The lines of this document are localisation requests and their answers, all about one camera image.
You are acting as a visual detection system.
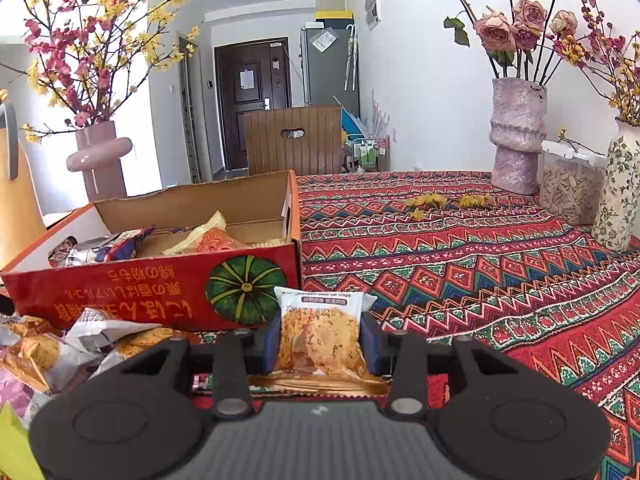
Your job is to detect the clear seed jar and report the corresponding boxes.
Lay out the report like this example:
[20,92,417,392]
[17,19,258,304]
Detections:
[538,140,608,226]

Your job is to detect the dried pink roses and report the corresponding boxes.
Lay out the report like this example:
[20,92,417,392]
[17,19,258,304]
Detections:
[419,0,591,83]

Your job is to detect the green snack packet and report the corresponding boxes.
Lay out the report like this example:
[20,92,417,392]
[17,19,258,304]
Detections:
[0,402,43,480]

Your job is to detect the clear cracker snack packet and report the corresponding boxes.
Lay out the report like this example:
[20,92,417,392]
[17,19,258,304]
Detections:
[0,317,67,392]
[100,327,176,362]

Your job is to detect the yellow red berry branches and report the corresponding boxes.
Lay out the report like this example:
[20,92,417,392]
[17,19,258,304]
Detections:
[550,0,640,126]

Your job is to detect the wooden chair back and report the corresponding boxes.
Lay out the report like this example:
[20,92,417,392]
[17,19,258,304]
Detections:
[243,106,346,177]

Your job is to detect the red cardboard box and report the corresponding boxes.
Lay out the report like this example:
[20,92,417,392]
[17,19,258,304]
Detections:
[0,170,303,333]

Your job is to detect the white grey snack packet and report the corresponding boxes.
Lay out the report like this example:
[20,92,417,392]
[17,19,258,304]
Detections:
[65,307,166,356]

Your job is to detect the small storage cart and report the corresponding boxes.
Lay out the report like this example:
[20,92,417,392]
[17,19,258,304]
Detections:
[345,135,391,173]

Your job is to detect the silver snack packet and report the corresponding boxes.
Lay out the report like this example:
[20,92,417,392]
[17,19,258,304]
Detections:
[62,236,121,267]

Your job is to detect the folded white umbrella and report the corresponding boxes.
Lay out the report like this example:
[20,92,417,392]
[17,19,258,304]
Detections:
[342,25,359,92]

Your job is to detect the fallen yellow petals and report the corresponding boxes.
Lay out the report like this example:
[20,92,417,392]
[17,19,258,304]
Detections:
[405,191,496,221]

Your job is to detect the grey refrigerator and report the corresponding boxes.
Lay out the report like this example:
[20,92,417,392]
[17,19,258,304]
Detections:
[300,22,361,108]

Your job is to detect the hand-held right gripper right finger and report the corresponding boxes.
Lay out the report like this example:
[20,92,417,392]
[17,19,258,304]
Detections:
[360,310,523,417]

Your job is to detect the yellow thermos jug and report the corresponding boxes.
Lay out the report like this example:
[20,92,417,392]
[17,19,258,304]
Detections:
[0,89,48,271]

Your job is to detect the textured pink vase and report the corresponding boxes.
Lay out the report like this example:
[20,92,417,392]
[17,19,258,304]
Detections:
[489,77,548,196]

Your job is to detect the floral ceramic vase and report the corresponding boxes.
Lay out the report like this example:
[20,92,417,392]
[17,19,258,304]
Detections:
[591,117,640,253]

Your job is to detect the white cracker snack packet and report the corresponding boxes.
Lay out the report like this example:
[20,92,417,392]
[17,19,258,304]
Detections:
[247,286,388,396]

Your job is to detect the pink yellow blossom branches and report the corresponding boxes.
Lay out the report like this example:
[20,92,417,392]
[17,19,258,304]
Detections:
[0,0,201,143]

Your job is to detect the striped orange snack packet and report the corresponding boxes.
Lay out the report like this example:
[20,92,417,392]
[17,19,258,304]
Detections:
[162,210,256,256]

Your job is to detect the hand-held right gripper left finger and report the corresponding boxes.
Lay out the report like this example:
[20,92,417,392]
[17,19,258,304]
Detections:
[117,310,283,421]

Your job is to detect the pink glass vase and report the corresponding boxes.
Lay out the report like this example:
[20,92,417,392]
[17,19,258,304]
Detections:
[66,121,133,203]

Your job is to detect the dark brown door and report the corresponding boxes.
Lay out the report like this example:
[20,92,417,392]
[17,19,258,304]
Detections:
[215,37,293,171]

